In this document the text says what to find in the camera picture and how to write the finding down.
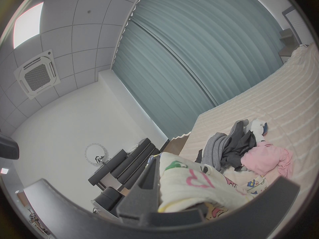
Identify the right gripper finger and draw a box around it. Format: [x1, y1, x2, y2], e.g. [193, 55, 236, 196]
[117, 155, 160, 221]

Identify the white printed pyjama top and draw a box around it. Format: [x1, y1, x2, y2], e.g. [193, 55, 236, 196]
[147, 152, 270, 217]

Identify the pile of clothes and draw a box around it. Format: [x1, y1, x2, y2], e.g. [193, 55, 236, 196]
[194, 120, 269, 172]

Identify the black round stool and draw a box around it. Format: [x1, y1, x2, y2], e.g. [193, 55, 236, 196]
[91, 187, 125, 212]

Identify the round white-framed mirror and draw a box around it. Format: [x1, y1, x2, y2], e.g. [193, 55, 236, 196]
[85, 143, 107, 166]

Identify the blue-green curtain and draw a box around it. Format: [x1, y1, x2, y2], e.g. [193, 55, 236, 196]
[111, 19, 218, 140]
[130, 0, 286, 108]

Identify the pink garment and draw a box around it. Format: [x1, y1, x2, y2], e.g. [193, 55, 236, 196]
[240, 141, 294, 179]

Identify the white ceiling air conditioner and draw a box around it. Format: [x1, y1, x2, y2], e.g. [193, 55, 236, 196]
[14, 49, 61, 100]

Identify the bed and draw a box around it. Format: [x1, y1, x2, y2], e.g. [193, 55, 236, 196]
[171, 5, 319, 216]

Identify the ceiling light panel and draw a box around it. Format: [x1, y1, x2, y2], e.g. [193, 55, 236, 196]
[12, 1, 45, 50]

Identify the grey bedside table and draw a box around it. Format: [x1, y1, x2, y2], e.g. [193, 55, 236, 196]
[279, 28, 299, 57]

